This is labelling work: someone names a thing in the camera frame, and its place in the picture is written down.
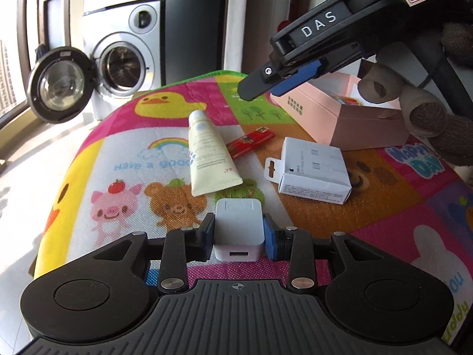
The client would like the white usb charger cube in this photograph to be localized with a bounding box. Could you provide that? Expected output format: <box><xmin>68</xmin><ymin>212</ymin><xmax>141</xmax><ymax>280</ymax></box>
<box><xmin>213</xmin><ymin>198</ymin><xmax>265</xmax><ymax>262</ymax></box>

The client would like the grey gloved right hand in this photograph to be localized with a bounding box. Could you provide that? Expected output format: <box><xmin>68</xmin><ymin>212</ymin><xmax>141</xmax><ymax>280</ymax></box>
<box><xmin>357</xmin><ymin>22</ymin><xmax>473</xmax><ymax>167</ymax></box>

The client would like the pink cardboard box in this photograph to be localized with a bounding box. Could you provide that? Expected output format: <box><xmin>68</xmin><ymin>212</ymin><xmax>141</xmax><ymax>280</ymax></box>
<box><xmin>270</xmin><ymin>72</ymin><xmax>410</xmax><ymax>151</ymax></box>

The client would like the red lighter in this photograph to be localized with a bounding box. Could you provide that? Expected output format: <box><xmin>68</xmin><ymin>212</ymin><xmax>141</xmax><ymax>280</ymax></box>
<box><xmin>227</xmin><ymin>127</ymin><xmax>276</xmax><ymax>159</ymax></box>

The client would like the white charger packaging box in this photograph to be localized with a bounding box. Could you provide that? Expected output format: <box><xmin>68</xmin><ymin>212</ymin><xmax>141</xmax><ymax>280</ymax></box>
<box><xmin>264</xmin><ymin>137</ymin><xmax>352</xmax><ymax>205</ymax></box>

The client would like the white cream tube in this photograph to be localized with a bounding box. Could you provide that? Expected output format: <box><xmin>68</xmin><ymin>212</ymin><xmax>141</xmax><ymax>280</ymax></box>
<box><xmin>188</xmin><ymin>110</ymin><xmax>243</xmax><ymax>197</ymax></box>

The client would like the colourful cartoon play mat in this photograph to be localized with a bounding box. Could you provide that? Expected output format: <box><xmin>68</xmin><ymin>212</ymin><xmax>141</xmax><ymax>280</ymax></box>
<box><xmin>35</xmin><ymin>71</ymin><xmax>472</xmax><ymax>354</ymax></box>

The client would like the silver washing machine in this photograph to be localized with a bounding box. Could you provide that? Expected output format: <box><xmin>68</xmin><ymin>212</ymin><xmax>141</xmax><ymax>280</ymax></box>
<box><xmin>82</xmin><ymin>0</ymin><xmax>165</xmax><ymax>121</ymax></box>

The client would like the round washing machine door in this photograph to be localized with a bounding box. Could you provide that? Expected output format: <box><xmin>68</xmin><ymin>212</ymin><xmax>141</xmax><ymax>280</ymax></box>
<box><xmin>26</xmin><ymin>46</ymin><xmax>98</xmax><ymax>123</ymax></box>

